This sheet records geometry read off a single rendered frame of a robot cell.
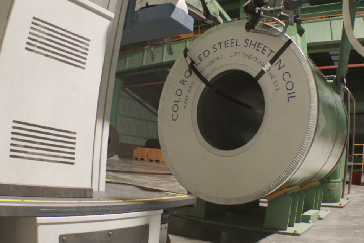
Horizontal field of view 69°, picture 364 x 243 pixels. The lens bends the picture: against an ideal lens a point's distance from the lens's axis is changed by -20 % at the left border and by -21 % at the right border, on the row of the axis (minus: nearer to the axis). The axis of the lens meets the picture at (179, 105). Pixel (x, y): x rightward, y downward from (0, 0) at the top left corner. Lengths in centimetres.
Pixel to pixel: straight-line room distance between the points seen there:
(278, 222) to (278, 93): 81
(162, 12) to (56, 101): 50
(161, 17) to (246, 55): 102
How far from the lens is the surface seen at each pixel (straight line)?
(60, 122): 77
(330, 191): 338
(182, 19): 112
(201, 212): 229
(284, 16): 176
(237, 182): 189
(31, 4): 75
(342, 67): 307
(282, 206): 197
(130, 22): 114
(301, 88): 178
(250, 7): 190
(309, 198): 256
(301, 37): 798
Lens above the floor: 46
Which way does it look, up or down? 9 degrees up
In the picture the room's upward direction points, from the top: 5 degrees clockwise
